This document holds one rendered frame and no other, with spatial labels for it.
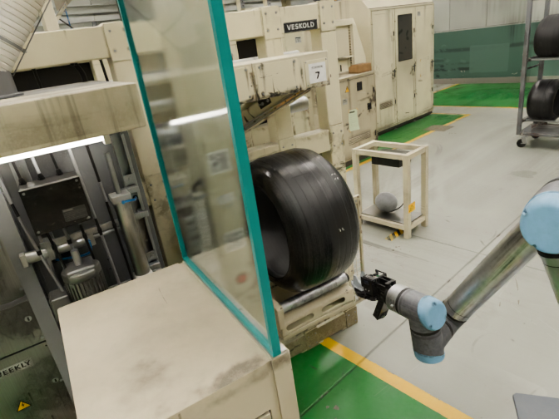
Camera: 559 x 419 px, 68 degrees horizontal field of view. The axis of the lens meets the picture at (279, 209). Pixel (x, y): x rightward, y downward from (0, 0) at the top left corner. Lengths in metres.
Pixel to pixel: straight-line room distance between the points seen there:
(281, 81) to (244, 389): 1.25
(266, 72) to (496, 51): 11.30
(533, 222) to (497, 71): 11.89
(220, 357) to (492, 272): 0.77
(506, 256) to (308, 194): 0.63
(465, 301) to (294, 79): 1.07
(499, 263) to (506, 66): 11.59
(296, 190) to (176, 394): 0.80
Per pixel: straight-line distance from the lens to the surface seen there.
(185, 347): 0.97
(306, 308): 1.68
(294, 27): 2.19
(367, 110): 6.37
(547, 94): 6.54
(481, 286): 1.32
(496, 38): 12.79
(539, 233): 1.01
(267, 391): 0.92
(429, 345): 1.36
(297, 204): 1.41
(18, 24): 1.54
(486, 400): 2.58
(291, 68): 1.80
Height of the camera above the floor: 1.86
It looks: 22 degrees down
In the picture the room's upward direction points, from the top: 8 degrees counter-clockwise
